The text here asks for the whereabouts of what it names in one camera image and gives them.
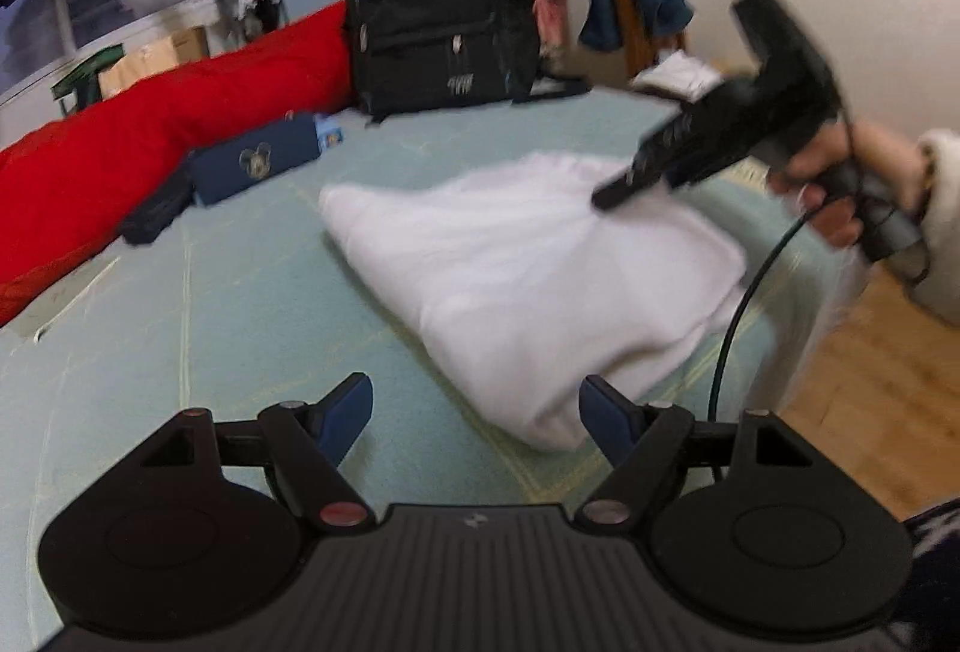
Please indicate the white printed long-sleeve shirt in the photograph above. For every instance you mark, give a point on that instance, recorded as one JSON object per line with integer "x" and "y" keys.
{"x": 525, "y": 277}

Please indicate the white cloth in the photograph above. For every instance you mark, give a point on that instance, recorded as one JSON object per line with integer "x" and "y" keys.
{"x": 679, "y": 75}

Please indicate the cardboard box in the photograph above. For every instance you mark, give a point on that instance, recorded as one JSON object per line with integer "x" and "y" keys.
{"x": 150, "y": 60}

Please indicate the wooden chair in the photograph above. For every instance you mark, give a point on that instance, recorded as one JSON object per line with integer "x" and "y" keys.
{"x": 637, "y": 45}

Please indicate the small blue box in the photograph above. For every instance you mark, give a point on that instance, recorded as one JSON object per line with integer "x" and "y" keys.
{"x": 330, "y": 131}

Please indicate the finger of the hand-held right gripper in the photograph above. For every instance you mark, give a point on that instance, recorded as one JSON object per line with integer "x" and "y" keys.
{"x": 675, "y": 135}
{"x": 660, "y": 176}

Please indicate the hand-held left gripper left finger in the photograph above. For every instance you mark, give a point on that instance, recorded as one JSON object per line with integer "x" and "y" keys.
{"x": 345, "y": 416}

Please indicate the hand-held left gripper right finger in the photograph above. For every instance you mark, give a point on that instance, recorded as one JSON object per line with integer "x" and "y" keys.
{"x": 607, "y": 416}

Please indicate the person's right hand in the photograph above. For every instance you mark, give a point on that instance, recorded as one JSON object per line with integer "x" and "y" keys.
{"x": 885, "y": 165}

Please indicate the black backpack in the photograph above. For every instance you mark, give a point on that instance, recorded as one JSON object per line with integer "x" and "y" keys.
{"x": 435, "y": 7}

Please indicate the teal checked bed sheet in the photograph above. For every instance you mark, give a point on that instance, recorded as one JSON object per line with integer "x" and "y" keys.
{"x": 262, "y": 307}

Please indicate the dark blue patterned clothing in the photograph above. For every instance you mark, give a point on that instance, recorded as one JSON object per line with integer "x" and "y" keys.
{"x": 934, "y": 584}

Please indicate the navy pencil case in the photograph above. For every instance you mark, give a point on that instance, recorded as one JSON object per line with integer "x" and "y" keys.
{"x": 255, "y": 161}

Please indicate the red quilt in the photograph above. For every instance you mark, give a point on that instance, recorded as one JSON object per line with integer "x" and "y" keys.
{"x": 150, "y": 150}

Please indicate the green stool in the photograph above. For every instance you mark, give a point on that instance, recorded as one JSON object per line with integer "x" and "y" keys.
{"x": 82, "y": 78}

